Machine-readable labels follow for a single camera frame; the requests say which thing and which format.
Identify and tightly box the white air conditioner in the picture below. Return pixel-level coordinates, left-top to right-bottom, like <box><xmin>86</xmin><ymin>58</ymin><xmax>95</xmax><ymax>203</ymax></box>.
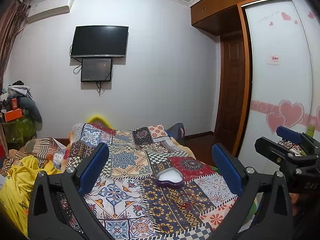
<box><xmin>27</xmin><ymin>0</ymin><xmax>74</xmax><ymax>23</ymax></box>

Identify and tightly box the dark blue backpack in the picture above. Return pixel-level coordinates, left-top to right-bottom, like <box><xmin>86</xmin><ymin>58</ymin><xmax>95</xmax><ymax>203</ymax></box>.
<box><xmin>166</xmin><ymin>123</ymin><xmax>185</xmax><ymax>146</ymax></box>

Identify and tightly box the yellow plastic hoop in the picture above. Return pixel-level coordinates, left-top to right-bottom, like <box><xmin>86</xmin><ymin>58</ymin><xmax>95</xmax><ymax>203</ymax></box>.
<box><xmin>86</xmin><ymin>114</ymin><xmax>112</xmax><ymax>128</ymax></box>

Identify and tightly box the colourful patchwork bedspread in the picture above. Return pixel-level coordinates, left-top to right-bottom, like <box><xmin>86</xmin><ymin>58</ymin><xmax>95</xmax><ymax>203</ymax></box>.
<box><xmin>66</xmin><ymin>123</ymin><xmax>237</xmax><ymax>239</ymax></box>

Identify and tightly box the small black wall monitor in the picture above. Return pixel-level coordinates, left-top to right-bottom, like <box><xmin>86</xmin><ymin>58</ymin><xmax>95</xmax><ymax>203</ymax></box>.
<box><xmin>81</xmin><ymin>58</ymin><xmax>113</xmax><ymax>82</ymax></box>

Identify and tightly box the brown wooden door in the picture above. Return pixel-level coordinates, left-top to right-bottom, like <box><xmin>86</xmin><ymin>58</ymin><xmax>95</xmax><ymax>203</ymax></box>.
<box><xmin>215</xmin><ymin>33</ymin><xmax>245</xmax><ymax>153</ymax></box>

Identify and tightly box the striped red curtain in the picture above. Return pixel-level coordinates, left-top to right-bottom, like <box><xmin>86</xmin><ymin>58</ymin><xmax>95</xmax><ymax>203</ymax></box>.
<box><xmin>1</xmin><ymin>0</ymin><xmax>30</xmax><ymax>87</ymax></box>

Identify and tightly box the wooden overhead cabinet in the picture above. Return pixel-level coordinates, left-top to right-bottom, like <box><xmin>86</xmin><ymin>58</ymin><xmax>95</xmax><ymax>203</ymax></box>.
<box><xmin>191</xmin><ymin>0</ymin><xmax>247</xmax><ymax>36</ymax></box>

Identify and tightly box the black wall television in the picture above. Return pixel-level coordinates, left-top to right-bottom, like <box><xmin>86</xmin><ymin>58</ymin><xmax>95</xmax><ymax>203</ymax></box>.
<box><xmin>70</xmin><ymin>25</ymin><xmax>129</xmax><ymax>58</ymax></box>

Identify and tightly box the orange box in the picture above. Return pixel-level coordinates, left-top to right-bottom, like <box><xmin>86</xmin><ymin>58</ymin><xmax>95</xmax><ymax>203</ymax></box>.
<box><xmin>4</xmin><ymin>108</ymin><xmax>23</xmax><ymax>122</ymax></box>

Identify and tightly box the yellow blanket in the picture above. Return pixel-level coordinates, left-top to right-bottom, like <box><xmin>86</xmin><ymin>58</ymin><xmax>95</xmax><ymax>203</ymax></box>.
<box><xmin>1</xmin><ymin>155</ymin><xmax>61</xmax><ymax>236</ymax></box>

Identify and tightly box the pile of clothes and boxes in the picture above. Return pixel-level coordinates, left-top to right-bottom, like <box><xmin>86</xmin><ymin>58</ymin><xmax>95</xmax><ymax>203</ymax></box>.
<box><xmin>1</xmin><ymin>80</ymin><xmax>43</xmax><ymax>145</ymax></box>

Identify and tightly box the purple heart-shaped tin box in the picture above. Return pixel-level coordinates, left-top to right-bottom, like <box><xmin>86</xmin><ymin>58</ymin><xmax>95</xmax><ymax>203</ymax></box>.
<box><xmin>155</xmin><ymin>167</ymin><xmax>184</xmax><ymax>189</ymax></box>

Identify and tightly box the red string bracelet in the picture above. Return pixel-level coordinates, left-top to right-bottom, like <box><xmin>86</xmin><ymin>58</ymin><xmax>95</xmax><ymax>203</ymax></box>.
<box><xmin>167</xmin><ymin>193</ymin><xmax>201</xmax><ymax>212</ymax></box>

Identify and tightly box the white wardrobe with pink hearts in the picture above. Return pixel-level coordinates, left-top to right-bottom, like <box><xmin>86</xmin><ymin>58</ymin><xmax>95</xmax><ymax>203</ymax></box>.
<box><xmin>239</xmin><ymin>0</ymin><xmax>319</xmax><ymax>167</ymax></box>

